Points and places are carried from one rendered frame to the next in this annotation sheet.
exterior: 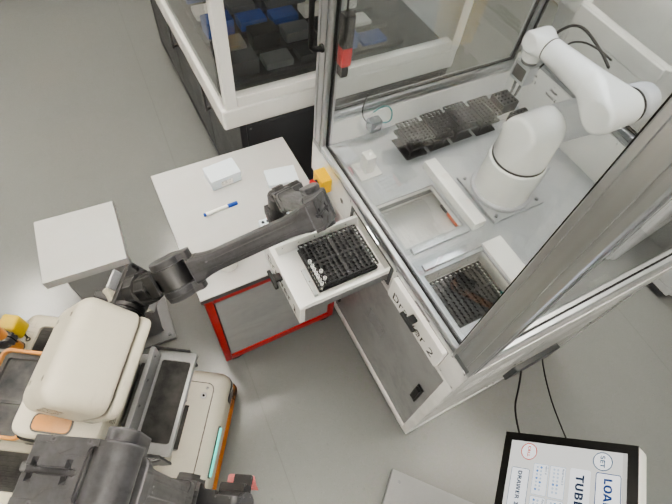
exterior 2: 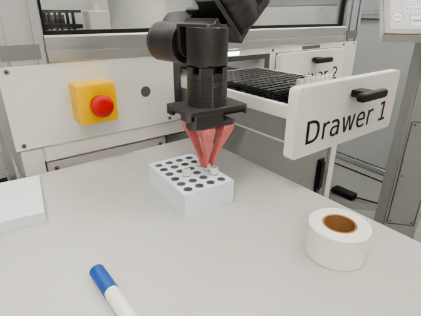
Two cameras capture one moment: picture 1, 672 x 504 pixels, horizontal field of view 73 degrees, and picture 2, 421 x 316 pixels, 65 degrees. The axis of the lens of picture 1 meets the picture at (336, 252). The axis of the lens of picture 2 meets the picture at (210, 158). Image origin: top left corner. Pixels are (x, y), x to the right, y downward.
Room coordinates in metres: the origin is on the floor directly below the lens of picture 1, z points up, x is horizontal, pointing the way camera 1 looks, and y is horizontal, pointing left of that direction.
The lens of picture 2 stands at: (0.96, 0.70, 1.02)
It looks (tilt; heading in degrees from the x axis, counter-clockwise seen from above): 23 degrees down; 268
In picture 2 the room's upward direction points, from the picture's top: straight up
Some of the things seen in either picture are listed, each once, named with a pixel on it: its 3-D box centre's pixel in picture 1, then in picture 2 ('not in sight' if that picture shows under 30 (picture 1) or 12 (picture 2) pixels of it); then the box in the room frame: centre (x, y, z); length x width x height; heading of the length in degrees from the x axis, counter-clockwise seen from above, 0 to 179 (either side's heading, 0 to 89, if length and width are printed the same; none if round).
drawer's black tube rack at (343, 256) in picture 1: (337, 258); (263, 92); (0.82, -0.01, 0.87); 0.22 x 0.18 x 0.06; 124
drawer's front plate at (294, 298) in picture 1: (283, 279); (347, 110); (0.71, 0.16, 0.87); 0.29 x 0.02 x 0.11; 34
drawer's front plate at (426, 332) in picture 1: (415, 320); (311, 69); (0.63, -0.28, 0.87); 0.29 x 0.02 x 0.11; 34
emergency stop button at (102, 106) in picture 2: not in sight; (101, 105); (1.13, 0.12, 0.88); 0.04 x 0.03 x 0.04; 34
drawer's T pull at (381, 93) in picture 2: (276, 278); (365, 93); (0.69, 0.18, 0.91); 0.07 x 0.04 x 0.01; 34
